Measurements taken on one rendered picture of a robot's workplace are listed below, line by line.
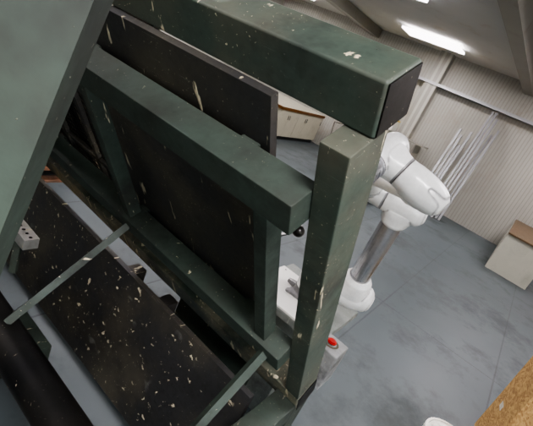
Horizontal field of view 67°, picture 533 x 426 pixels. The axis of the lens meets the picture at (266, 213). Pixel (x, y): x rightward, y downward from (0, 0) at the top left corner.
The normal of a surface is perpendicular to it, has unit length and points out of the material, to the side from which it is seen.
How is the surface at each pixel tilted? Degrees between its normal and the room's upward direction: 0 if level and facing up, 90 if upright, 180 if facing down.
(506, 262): 90
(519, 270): 90
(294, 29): 33
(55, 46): 83
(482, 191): 90
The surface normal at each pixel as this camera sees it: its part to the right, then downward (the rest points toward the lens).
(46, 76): 0.16, 0.32
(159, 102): 0.01, -0.67
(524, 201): -0.56, 0.09
